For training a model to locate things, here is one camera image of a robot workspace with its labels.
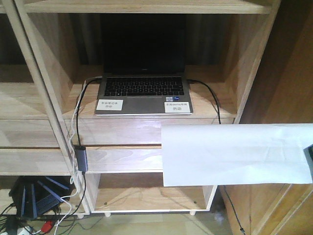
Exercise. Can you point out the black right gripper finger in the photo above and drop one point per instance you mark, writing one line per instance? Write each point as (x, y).
(308, 152)

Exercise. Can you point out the white paper sheet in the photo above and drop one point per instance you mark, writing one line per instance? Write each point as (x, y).
(236, 154)

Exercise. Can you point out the right white laptop label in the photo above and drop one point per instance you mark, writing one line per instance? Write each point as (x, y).
(177, 107)

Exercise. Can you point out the white laptop label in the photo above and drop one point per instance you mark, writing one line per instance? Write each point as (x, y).
(177, 107)
(109, 105)

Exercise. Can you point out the grey open laptop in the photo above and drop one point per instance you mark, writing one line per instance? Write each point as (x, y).
(143, 62)

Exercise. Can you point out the left white laptop label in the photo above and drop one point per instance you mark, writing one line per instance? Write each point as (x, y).
(109, 105)

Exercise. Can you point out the grey usb hub adapter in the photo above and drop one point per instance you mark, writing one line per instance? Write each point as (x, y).
(81, 156)

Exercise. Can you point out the black router with antennas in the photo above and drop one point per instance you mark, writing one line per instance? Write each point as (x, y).
(35, 195)

